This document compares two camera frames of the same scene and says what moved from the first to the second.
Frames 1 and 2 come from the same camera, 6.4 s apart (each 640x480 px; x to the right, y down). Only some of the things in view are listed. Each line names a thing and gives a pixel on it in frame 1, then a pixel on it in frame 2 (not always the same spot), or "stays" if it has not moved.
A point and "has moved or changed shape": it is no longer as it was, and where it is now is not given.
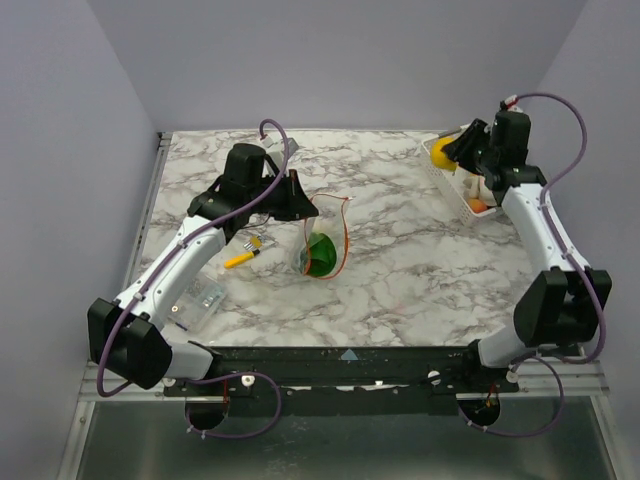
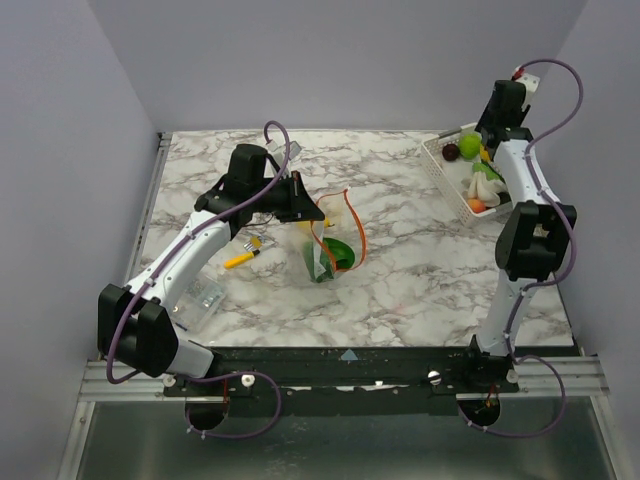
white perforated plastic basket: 452,182 stays
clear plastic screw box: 196,304 stays
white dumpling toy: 477,187 stays
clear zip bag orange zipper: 325,250 has moved or changed shape
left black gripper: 289,213 stays
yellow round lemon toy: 439,158 → 307,224
